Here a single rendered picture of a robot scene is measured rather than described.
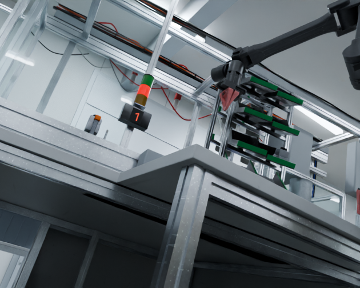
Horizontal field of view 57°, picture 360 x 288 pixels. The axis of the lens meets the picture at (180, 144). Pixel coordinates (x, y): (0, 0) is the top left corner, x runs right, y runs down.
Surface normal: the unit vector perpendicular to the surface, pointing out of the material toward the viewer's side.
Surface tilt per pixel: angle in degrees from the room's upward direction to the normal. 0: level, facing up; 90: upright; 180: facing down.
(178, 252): 90
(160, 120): 90
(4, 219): 90
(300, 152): 90
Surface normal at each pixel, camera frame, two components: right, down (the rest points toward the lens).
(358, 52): -0.50, -0.74
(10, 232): 0.42, -0.26
